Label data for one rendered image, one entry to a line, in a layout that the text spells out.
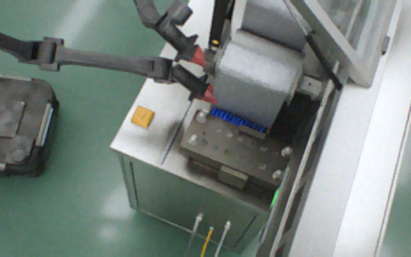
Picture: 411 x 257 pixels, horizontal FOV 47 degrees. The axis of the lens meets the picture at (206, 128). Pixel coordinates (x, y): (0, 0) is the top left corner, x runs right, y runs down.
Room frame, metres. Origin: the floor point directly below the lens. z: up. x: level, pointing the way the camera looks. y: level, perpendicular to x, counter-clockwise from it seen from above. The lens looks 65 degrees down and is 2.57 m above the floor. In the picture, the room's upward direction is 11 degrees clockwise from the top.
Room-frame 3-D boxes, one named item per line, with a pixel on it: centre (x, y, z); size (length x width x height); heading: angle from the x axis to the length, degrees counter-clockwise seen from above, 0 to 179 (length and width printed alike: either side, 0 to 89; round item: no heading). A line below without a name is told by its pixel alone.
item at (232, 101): (0.81, -0.11, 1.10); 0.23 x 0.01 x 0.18; 78
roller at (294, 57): (0.98, -0.16, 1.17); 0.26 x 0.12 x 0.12; 78
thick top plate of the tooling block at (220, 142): (0.68, -0.13, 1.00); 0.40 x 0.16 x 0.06; 78
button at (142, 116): (0.79, 0.25, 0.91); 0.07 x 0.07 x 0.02; 78
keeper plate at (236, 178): (0.59, -0.13, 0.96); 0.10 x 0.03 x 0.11; 78
